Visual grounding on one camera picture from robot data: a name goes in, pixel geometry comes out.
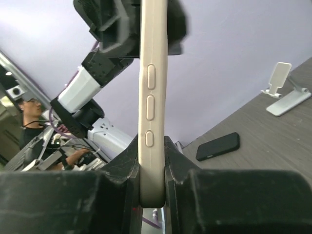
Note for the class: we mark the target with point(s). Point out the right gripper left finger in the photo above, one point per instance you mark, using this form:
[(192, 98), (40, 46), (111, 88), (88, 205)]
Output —
[(105, 201)]

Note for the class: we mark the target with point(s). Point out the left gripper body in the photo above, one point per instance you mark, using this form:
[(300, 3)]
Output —
[(115, 24)]

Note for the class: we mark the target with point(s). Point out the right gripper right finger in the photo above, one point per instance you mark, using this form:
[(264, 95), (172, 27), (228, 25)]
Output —
[(204, 201)]

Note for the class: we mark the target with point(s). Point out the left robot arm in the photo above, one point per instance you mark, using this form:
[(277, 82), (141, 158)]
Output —
[(75, 105)]

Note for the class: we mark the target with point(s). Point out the black phone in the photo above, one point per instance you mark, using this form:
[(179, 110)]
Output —
[(218, 147)]

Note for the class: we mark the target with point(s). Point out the silver folding phone stand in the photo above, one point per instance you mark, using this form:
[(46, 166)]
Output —
[(285, 89)]

